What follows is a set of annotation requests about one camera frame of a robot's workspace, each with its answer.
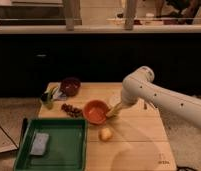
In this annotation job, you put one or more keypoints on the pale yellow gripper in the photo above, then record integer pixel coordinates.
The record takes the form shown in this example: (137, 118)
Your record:
(119, 106)

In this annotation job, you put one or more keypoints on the yellow banana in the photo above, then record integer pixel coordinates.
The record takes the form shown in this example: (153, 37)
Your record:
(112, 112)

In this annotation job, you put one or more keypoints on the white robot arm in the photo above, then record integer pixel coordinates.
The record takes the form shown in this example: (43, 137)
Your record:
(139, 84)

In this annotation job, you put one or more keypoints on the orange red bowl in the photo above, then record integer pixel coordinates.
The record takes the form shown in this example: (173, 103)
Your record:
(95, 112)

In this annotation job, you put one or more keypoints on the dark maroon bowl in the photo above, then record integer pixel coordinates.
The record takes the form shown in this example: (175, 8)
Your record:
(70, 86)

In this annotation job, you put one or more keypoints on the white cup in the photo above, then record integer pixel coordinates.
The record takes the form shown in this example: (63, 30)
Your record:
(114, 100)

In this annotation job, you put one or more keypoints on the yellow round fruit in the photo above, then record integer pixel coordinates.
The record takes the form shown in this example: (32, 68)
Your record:
(105, 134)

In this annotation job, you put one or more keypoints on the dark grape bunch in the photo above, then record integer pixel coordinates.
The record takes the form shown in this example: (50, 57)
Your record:
(71, 110)

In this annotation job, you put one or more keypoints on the green plastic tray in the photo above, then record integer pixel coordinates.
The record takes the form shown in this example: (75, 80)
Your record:
(65, 149)

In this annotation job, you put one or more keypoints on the green toy vegetable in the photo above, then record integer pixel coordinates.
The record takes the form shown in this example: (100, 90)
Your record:
(48, 97)

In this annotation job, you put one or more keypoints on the grey sponge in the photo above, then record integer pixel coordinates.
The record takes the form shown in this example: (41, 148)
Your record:
(39, 144)

